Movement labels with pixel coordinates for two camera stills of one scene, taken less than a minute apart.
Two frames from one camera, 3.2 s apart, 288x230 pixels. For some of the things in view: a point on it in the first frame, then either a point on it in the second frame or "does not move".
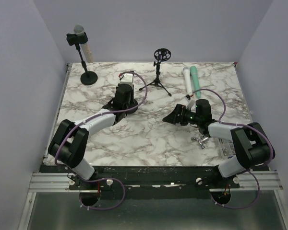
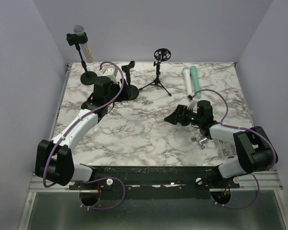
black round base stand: [133, 103] -> [134, 90]
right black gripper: [173, 117] does not move
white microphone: [186, 73] does not move
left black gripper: [131, 96] -> [124, 95]
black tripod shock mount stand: [160, 55] does not move
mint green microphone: [194, 72] does not move
